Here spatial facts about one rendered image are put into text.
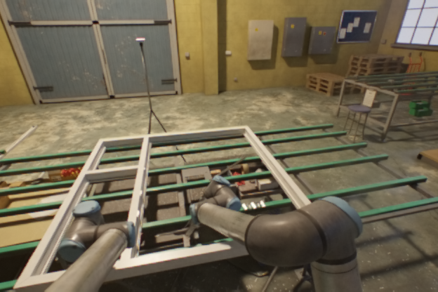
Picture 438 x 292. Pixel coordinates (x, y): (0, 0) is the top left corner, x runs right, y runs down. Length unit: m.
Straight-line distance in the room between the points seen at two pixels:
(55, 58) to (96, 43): 1.14
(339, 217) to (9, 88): 8.37
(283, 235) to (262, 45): 7.36
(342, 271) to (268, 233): 0.19
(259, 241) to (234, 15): 7.29
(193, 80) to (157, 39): 1.50
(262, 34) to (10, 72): 6.94
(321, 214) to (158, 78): 7.02
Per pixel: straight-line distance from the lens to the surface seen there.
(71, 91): 7.89
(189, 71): 7.48
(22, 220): 2.31
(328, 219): 0.60
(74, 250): 0.94
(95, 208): 1.02
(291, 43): 8.15
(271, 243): 0.57
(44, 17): 7.74
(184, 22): 7.37
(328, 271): 0.67
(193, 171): 1.89
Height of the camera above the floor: 1.90
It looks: 27 degrees down
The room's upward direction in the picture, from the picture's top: 1 degrees counter-clockwise
